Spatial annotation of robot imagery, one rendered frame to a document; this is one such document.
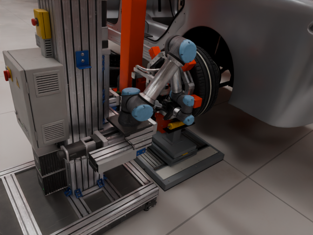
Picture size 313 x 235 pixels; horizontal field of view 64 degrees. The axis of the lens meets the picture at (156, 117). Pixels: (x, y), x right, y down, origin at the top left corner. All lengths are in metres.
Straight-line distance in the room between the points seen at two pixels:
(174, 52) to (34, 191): 1.42
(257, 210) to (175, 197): 0.72
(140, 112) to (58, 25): 0.61
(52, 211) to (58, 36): 1.17
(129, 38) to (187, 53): 1.06
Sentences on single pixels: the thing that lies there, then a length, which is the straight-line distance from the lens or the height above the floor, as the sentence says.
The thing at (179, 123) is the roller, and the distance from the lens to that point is 2.26.
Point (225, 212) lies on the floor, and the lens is 2.33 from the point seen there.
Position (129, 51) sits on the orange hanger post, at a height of 1.02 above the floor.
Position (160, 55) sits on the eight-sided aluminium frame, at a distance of 2.13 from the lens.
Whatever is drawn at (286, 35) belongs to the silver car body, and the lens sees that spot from 1.99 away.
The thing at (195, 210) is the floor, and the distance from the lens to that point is 2.26.
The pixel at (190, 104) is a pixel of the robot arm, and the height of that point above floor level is 0.97.
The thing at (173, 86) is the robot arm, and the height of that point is 1.05.
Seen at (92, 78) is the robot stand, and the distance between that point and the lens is 1.54.
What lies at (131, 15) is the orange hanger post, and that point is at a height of 1.34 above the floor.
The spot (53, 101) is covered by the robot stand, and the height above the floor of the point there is 1.03.
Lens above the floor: 1.70
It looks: 30 degrees down
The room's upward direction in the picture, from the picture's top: 7 degrees clockwise
